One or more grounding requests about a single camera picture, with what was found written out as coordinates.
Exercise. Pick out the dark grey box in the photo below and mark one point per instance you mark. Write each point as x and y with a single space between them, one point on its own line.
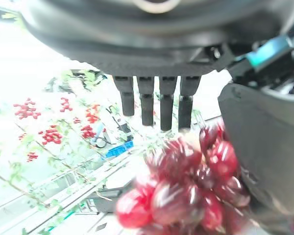
107 199

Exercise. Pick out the white and black device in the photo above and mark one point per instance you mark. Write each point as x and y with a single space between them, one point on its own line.
120 122

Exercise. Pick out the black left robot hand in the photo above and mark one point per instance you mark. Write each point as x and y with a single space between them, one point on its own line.
147 41

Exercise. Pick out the bunch of red grapes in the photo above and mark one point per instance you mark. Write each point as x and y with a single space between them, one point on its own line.
178 195

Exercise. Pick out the branches with red berries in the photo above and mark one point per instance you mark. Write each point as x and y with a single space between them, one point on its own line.
50 135

